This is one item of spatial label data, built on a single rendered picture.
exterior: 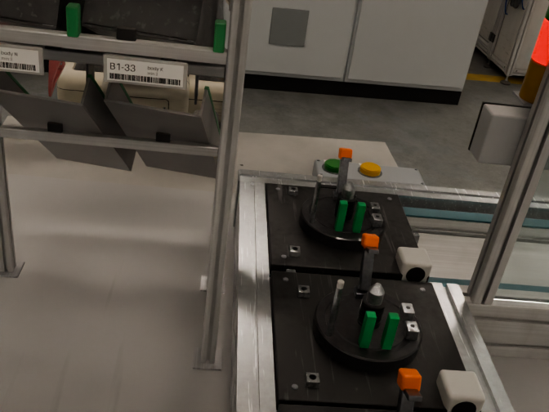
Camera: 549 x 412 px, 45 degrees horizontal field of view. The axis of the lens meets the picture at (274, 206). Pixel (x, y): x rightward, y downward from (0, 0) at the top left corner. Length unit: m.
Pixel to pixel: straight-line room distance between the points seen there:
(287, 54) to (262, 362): 3.41
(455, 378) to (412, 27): 3.54
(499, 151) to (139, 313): 0.57
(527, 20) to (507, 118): 4.21
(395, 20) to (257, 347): 3.48
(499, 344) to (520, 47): 4.17
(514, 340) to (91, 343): 0.63
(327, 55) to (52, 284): 3.27
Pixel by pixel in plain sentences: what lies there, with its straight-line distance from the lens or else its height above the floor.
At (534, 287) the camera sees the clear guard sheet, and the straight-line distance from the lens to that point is 1.04.
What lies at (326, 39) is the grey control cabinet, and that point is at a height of 0.37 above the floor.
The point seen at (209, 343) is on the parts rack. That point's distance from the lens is 0.93.
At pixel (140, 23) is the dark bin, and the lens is 0.76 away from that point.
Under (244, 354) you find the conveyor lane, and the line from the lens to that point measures 0.83.
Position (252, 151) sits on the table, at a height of 0.86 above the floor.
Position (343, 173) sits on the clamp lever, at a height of 1.03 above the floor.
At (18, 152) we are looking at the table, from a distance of 1.47.
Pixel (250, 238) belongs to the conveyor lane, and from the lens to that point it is 1.03.
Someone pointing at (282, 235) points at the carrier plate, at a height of 0.97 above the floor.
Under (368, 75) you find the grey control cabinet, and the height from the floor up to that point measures 0.16.
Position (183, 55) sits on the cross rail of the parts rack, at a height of 1.30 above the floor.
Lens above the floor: 1.54
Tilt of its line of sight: 31 degrees down
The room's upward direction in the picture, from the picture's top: 8 degrees clockwise
